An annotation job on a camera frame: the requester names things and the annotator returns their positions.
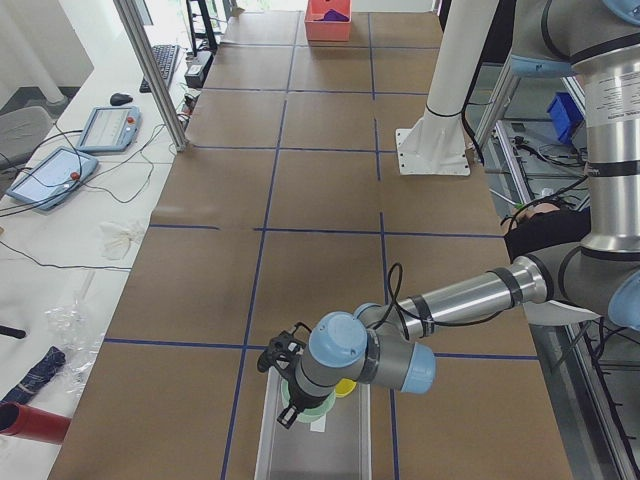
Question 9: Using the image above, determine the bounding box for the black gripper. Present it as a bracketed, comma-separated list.
[277, 382, 318, 429]

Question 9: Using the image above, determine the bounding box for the mint green bowl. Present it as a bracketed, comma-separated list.
[280, 380, 336, 423]

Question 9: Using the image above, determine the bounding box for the yellow plastic cup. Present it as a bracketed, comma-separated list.
[334, 378, 357, 398]

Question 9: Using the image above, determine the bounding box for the purple cloth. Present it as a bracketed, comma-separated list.
[321, 9, 350, 22]

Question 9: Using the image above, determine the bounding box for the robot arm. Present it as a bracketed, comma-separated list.
[257, 1, 639, 427]

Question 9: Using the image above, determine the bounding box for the black box device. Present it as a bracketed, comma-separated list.
[184, 51, 213, 89]

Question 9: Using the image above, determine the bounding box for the white label in bin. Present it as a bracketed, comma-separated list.
[310, 416, 326, 433]

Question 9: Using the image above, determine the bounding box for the clear plastic bin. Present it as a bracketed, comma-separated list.
[254, 370, 372, 479]

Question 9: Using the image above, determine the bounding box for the crumpled clear plastic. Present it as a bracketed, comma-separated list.
[45, 300, 104, 397]

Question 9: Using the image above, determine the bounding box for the white crumpled cloth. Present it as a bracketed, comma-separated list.
[99, 221, 145, 260]

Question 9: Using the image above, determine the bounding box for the folded blue umbrella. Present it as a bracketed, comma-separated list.
[1, 346, 66, 405]

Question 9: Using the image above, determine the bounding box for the red cylinder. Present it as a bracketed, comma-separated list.
[1, 402, 71, 445]

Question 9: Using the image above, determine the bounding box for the seated person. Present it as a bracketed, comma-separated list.
[503, 203, 591, 261]

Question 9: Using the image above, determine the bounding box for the teach pendant near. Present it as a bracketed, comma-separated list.
[7, 147, 98, 211]

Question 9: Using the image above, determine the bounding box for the teach pendant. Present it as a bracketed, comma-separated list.
[7, 147, 98, 211]
[76, 106, 141, 154]

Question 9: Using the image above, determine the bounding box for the teach pendant far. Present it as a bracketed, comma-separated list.
[76, 106, 141, 154]

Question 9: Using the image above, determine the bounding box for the black computer mouse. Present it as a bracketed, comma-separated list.
[109, 92, 133, 106]

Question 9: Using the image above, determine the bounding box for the black keyboard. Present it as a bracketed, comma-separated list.
[151, 44, 181, 88]

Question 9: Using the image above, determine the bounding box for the pink plastic bin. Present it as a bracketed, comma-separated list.
[304, 0, 352, 42]

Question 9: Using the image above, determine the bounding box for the blue storage bin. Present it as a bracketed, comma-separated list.
[546, 92, 584, 145]

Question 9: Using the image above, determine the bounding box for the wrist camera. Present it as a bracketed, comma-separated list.
[257, 322, 311, 380]

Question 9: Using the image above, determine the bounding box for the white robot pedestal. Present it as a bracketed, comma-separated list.
[396, 0, 499, 176]

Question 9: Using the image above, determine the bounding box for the aluminium frame post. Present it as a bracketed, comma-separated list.
[113, 0, 188, 152]

